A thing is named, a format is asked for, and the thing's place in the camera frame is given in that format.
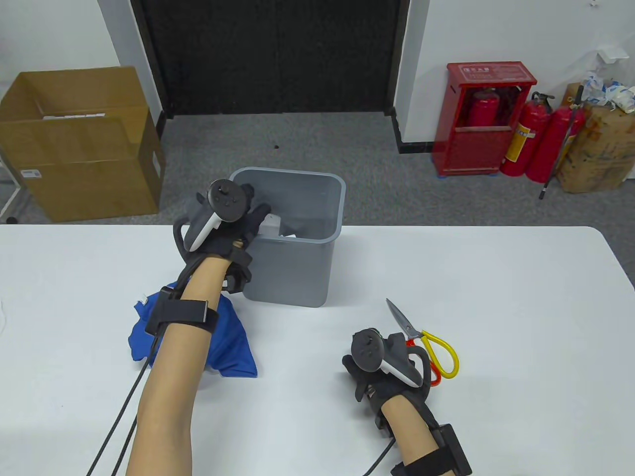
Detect person's right hand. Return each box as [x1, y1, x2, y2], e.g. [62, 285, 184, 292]
[341, 333, 431, 415]

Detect person's left hand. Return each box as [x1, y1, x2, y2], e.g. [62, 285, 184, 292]
[174, 183, 272, 264]

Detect person's left forearm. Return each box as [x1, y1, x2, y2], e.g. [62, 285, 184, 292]
[126, 255, 235, 476]

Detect person's right forearm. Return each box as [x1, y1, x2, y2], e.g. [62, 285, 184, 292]
[381, 395, 447, 476]

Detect white paper scrap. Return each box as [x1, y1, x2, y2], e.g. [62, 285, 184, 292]
[261, 213, 298, 239]

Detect black white right hand controller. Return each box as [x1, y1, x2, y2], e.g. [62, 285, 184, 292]
[350, 328, 423, 388]

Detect black white hand controller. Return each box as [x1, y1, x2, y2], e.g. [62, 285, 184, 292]
[350, 328, 423, 388]
[185, 180, 250, 251]

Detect black white left hand controller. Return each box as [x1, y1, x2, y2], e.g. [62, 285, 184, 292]
[185, 180, 250, 251]

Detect grey plastic bin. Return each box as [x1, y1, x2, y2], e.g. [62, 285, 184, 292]
[228, 167, 347, 308]

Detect blue cloth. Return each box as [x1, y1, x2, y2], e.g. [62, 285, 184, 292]
[127, 282, 259, 378]

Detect black double door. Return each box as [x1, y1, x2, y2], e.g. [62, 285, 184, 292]
[130, 0, 412, 119]

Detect open brown cardboard box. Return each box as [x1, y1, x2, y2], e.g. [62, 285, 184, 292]
[0, 66, 166, 223]

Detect red fire extinguisher cabinet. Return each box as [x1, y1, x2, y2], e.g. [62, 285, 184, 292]
[431, 61, 538, 178]

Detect red fire extinguisher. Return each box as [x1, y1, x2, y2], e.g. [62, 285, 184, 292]
[526, 104, 586, 183]
[468, 88, 501, 127]
[499, 92, 555, 177]

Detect worn brown cardboard box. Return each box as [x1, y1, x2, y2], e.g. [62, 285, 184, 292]
[556, 82, 635, 194]

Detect pile of white crumpled waste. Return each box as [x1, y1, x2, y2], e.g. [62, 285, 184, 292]
[581, 70, 635, 114]

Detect black right glove cable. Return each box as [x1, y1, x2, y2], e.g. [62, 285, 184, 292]
[365, 434, 396, 476]

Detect black glove cable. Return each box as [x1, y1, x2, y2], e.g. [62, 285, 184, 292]
[365, 434, 396, 476]
[86, 250, 200, 476]

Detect yellow red handled scissors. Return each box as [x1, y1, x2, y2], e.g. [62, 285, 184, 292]
[385, 298, 460, 388]

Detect black left wrist strap module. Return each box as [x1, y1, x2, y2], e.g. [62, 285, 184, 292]
[145, 288, 220, 339]

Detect black wrist strap module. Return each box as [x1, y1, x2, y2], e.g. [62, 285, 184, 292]
[389, 423, 472, 476]
[145, 288, 220, 339]

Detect black right wrist strap module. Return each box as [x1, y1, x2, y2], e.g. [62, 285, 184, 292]
[389, 423, 472, 476]

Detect black left glove cable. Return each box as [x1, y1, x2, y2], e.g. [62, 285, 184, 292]
[86, 250, 200, 476]

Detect white wall fixture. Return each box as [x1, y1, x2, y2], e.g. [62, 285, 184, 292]
[597, 44, 629, 63]

